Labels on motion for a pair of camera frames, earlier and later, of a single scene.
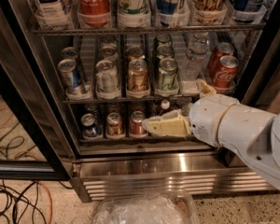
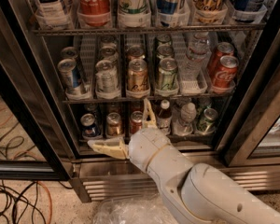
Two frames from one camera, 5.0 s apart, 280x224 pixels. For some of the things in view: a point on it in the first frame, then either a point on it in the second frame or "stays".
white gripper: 207,118 -> 144,147
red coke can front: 226,76 stays
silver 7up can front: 106,77 stays
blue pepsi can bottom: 90,129 stays
